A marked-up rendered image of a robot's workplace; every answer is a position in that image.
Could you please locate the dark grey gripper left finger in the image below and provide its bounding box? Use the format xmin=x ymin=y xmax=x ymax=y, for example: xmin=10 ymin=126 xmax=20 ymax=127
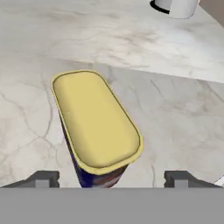
xmin=0 ymin=171 xmax=60 ymax=189

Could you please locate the blue can with yellow lid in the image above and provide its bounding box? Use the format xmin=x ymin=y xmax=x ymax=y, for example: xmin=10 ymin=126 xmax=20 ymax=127
xmin=51 ymin=69 xmax=144 ymax=189

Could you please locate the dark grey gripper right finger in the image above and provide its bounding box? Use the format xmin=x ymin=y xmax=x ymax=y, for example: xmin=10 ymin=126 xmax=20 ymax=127
xmin=164 ymin=170 xmax=222 ymax=189

